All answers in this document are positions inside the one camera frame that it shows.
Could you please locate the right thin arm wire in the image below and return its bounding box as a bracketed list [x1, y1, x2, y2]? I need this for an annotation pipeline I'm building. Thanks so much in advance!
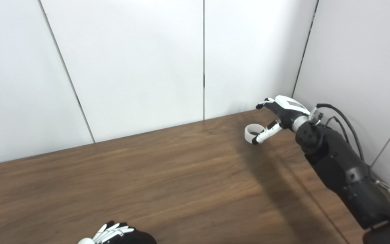
[325, 116, 351, 144]

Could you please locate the white toothed plastic ring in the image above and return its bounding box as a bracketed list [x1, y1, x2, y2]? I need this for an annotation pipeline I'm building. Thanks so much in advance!
[244, 124, 266, 144]

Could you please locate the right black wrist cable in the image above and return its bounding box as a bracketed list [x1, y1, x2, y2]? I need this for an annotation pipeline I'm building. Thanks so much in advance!
[312, 103, 390, 195]

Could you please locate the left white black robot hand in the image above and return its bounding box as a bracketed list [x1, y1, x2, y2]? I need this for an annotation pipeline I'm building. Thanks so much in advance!
[77, 221, 136, 244]

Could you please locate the round black plastic part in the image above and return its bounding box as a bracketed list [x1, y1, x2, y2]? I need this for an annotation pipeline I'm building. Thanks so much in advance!
[114, 229, 157, 244]

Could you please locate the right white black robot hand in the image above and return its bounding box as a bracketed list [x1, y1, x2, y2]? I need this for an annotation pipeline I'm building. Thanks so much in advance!
[251, 95, 311, 145]

